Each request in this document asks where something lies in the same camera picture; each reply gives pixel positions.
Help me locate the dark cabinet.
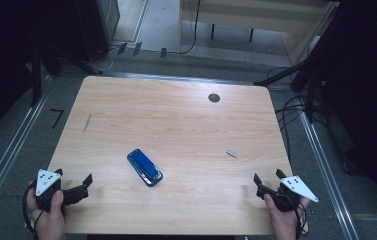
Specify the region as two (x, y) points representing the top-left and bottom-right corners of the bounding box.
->
(75, 0), (121, 62)

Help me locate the person's left hand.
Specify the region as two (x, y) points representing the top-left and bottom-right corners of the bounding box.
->
(26, 180), (70, 240)

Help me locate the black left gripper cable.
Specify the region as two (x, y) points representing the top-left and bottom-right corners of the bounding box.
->
(22, 181), (45, 234)

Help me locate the metal floor rail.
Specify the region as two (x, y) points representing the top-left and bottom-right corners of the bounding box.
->
(102, 70), (270, 88)
(297, 109), (360, 240)
(0, 76), (54, 231)

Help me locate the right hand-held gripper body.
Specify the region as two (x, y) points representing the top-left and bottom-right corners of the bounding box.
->
(256, 175), (319, 213)

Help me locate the black metal stand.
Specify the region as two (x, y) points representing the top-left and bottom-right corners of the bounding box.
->
(253, 56), (324, 124)
(30, 39), (104, 108)

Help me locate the tangle of black floor cables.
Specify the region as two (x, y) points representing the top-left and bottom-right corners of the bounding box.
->
(266, 65), (327, 161)

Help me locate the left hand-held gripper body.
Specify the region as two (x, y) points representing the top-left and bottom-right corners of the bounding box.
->
(35, 168), (90, 213)

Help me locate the black hanging cable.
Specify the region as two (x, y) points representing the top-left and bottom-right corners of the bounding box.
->
(167, 0), (202, 56)

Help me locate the blue stapler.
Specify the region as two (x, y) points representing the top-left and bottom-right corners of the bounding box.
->
(126, 148), (164, 188)

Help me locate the person's right hand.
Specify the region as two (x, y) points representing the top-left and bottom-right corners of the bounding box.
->
(264, 194), (310, 240)

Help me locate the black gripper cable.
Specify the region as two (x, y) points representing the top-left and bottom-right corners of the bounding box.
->
(292, 199), (309, 240)
(22, 181), (45, 234)

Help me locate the light wooden bench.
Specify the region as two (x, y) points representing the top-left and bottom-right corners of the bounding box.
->
(177, 0), (340, 66)

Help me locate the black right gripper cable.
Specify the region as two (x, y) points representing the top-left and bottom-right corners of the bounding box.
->
(292, 199), (309, 240)

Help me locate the white floor cable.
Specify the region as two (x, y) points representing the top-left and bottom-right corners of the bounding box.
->
(99, 46), (121, 73)

